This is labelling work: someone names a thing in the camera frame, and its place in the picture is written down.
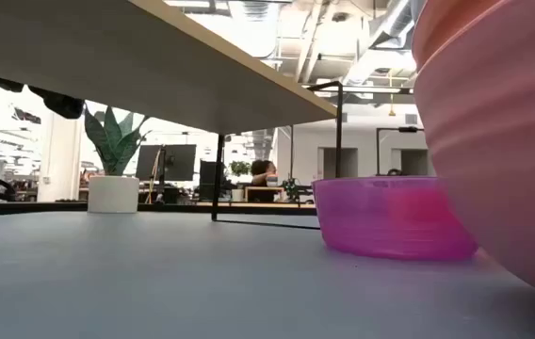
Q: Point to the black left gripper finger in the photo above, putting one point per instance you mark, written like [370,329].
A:
[60,104]

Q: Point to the purple translucent bowl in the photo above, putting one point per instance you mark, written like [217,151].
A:
[380,221]

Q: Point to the large pink bowl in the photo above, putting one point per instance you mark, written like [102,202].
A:
[507,141]

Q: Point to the snake plant in white pot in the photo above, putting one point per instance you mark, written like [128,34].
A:
[113,193]

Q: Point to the black computer monitor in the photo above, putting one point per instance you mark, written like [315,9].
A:
[178,162]

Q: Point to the small potted bushy plant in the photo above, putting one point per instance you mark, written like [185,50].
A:
[239,167]

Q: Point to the person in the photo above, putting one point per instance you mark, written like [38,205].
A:
[262,170]

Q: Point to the small green plant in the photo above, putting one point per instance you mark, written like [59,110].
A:
[291,187]

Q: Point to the yellow hanging pendant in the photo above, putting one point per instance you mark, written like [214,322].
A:
[391,112]

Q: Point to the wooden shelf with black frame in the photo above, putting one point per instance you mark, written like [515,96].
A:
[154,61]

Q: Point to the black table edge frame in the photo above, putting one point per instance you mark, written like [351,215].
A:
[37,208]

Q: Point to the small wooden box frame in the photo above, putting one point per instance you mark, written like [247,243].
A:
[263,188]

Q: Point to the silver ventilation duct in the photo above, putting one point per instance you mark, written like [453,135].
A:
[385,33]

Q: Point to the black metal stand frame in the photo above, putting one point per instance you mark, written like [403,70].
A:
[409,129]

